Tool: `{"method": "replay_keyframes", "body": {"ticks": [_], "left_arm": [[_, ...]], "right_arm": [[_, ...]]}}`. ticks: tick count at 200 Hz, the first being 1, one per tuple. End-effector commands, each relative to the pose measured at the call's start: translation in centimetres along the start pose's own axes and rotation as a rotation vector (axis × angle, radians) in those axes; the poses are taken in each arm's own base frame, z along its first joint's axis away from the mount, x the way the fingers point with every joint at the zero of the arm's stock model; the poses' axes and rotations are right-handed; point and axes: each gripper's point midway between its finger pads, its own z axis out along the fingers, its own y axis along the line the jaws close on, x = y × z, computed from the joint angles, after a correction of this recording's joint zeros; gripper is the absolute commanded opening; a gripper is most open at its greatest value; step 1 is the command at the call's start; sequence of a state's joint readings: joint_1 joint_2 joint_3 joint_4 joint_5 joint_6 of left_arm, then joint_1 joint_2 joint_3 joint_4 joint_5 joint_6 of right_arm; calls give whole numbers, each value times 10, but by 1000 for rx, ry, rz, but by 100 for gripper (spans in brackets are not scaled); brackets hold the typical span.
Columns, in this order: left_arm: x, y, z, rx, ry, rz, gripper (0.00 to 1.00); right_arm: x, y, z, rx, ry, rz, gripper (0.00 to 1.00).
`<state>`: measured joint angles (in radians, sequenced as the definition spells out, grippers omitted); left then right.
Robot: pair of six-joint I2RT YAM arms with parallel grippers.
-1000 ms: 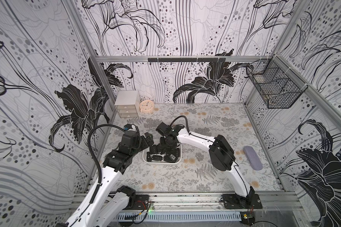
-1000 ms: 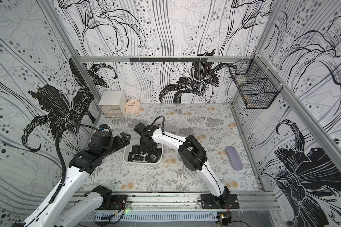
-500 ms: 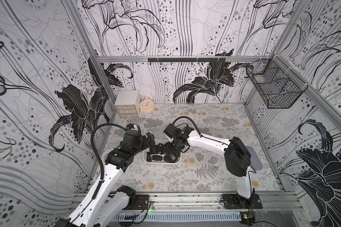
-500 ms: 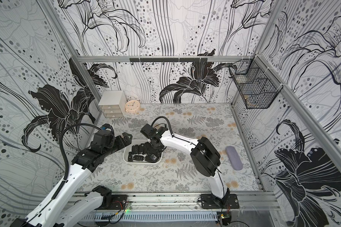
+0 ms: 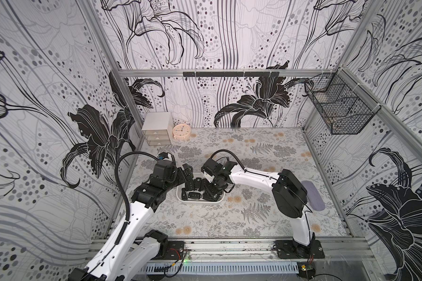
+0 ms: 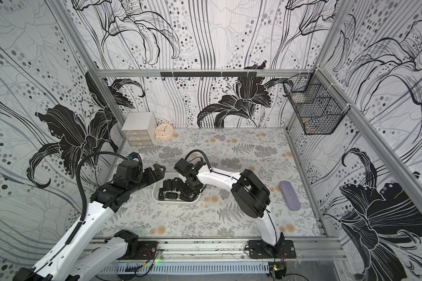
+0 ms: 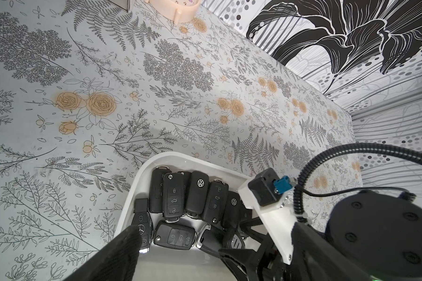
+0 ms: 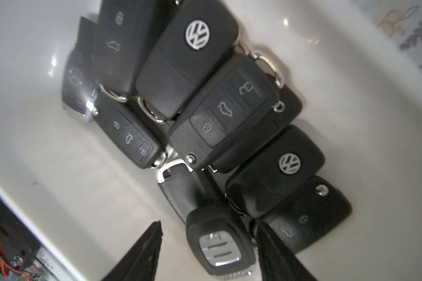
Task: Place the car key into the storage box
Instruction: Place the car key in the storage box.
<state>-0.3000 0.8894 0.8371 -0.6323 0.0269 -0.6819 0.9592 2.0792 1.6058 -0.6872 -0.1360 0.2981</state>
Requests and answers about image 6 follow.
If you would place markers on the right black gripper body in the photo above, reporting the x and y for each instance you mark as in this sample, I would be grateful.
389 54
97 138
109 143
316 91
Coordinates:
189 184

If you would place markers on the grey oval pad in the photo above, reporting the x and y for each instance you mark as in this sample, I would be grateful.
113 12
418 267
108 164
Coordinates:
289 195

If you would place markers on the black car key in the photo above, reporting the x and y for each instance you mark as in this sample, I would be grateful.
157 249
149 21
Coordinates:
171 195
161 195
167 185

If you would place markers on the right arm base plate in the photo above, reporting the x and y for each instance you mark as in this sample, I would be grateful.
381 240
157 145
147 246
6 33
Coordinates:
258 249

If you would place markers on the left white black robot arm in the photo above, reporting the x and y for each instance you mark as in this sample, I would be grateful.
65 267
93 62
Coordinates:
63 261

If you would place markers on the white rectangular storage box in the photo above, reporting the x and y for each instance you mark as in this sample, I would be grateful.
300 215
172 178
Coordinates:
159 185

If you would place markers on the black wire wall basket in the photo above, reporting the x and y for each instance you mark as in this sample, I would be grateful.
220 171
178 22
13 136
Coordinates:
311 96

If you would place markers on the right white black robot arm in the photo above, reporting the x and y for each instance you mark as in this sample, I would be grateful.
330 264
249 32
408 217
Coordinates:
251 195

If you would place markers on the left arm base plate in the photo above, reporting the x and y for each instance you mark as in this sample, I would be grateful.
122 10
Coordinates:
141 250

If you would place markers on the peach round alarm clock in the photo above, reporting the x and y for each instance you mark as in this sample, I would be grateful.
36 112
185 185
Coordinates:
164 132

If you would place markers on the white mini drawer cabinet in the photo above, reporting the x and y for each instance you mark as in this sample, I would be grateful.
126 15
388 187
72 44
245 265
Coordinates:
139 128

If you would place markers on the black flip key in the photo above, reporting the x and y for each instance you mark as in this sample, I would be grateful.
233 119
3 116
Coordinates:
175 183

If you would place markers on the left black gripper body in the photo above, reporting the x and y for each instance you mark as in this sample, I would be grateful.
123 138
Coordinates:
148 177

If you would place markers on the white slotted cable duct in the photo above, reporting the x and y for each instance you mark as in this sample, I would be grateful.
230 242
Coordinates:
188 268

